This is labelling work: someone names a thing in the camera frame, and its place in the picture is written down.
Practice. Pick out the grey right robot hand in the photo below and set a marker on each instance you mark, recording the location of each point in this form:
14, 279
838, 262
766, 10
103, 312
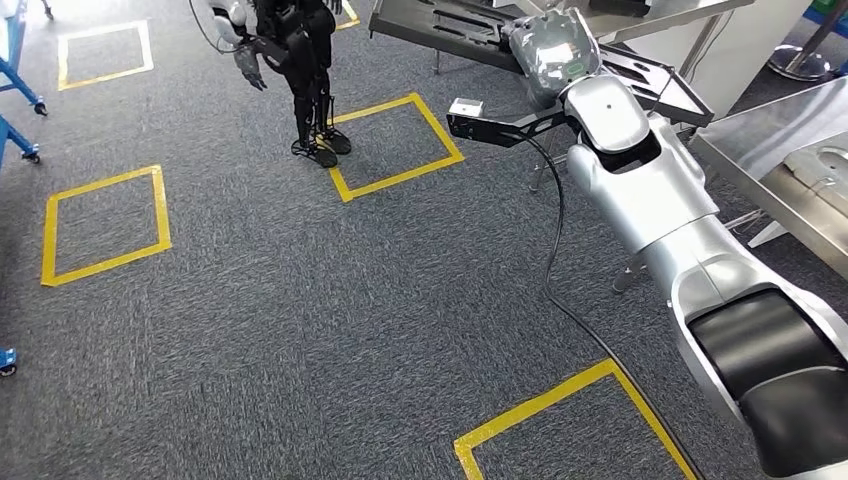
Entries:
553, 56

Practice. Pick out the black plastic plate part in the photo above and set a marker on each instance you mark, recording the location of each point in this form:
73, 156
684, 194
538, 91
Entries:
397, 20

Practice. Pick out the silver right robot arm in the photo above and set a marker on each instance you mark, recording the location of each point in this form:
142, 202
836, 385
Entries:
636, 199

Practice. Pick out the stainless steel workbench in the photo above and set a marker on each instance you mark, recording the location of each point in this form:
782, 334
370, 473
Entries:
762, 139

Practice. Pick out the blue wheeled shelf rack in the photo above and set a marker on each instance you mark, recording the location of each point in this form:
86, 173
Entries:
18, 83

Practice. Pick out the yellow floor tape square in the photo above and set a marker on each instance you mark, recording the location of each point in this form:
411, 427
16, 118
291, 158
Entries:
62, 63
536, 404
351, 13
404, 177

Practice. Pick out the white cabinet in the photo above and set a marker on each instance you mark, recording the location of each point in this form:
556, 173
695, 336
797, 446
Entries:
748, 60

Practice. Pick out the black humanoid robot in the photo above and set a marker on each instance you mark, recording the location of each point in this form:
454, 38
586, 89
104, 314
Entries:
305, 53

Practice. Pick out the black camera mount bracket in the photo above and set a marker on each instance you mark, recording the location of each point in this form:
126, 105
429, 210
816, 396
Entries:
490, 129

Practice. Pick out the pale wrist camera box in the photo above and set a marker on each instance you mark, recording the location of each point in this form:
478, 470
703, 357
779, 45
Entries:
466, 108

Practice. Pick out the silver stanchion post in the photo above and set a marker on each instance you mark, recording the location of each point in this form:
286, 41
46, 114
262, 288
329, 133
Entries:
802, 63

